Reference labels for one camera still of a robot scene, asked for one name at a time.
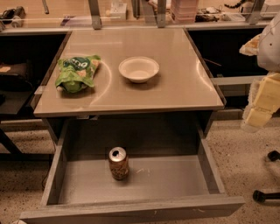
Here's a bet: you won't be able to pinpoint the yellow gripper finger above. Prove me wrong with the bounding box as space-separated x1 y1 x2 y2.
241 73 280 133
239 34 260 56

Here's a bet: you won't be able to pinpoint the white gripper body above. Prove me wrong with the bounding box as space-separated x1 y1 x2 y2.
257 11 280 73

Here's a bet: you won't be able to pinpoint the orange soda can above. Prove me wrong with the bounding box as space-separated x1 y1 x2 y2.
108 147 130 180

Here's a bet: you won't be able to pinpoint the grey counter cabinet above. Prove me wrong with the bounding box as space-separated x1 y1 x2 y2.
30 27 228 144

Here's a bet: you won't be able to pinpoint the open grey drawer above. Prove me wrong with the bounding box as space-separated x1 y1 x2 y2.
20 119 244 224

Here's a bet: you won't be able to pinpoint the black chair caster upper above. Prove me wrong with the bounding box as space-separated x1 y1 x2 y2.
268 150 280 162

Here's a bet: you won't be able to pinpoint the black chair caster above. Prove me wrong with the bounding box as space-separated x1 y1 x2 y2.
253 190 280 203
268 150 280 162

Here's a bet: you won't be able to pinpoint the pink stacked containers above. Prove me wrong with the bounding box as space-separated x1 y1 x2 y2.
171 0 199 24

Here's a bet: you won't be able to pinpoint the black chair caster lower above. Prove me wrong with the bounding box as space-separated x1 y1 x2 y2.
253 190 280 203

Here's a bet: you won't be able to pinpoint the white paper bowl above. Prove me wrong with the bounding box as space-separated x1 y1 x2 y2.
118 57 159 83

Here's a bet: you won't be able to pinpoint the white box on shelf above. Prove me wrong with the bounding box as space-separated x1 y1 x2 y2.
109 2 127 20

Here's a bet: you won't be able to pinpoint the green chip bag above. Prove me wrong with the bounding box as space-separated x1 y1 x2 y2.
55 55 101 94

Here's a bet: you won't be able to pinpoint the black device on shelf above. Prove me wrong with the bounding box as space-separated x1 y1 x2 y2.
0 6 25 25

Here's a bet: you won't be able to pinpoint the grey metal post right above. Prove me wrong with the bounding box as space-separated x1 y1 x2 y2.
246 0 265 25

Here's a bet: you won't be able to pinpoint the grey metal post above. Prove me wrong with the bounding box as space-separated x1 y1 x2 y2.
246 0 265 25
88 0 102 30
157 0 166 28

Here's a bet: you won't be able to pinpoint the grey metal post middle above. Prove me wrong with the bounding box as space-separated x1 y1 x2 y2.
157 0 166 28

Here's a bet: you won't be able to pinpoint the grey metal post left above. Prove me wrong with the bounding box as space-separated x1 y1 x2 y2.
88 0 102 30

